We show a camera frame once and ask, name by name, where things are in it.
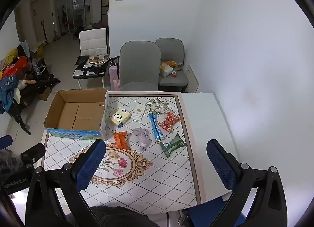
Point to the green snack packet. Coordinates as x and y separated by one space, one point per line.
173 145

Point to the yellow bag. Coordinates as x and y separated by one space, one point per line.
40 50

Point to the red plastic bag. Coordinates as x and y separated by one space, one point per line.
16 67

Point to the blue stick packet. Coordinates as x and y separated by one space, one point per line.
155 126

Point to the sliding glass door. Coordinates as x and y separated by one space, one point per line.
73 9

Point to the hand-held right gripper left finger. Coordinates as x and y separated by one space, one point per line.
91 165

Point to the white card pack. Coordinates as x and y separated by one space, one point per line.
137 113

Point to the red snack packet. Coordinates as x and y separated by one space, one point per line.
169 122

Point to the cardboard box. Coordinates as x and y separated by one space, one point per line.
61 99

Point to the purple sock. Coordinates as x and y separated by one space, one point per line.
142 136

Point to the blue stool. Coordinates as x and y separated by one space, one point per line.
211 213

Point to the black bag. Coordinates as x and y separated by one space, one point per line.
82 61

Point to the yellow white tissue pack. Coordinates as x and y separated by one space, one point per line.
119 118

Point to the white chair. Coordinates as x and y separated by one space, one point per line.
93 39

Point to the orange snack packet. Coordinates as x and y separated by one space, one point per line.
120 140

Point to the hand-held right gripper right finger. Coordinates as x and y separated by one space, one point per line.
220 165

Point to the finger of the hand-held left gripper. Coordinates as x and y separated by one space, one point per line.
33 153
5 141

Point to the light blue cloth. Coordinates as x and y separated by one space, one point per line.
24 45

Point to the white flat panel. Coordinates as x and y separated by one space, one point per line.
192 78

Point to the grey chair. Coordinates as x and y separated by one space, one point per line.
171 50
138 62

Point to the person's dark clothing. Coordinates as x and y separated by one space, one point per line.
117 217

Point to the pink suitcase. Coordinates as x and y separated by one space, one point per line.
113 75

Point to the floral printed tablecloth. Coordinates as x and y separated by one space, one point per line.
159 180

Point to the yellow garment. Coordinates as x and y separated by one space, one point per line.
10 54

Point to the stack of papers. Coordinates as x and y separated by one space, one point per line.
98 58

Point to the white plastic bag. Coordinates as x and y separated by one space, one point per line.
165 69

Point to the pile of clothes and bags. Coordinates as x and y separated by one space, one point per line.
36 82

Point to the blue garment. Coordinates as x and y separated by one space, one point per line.
8 88

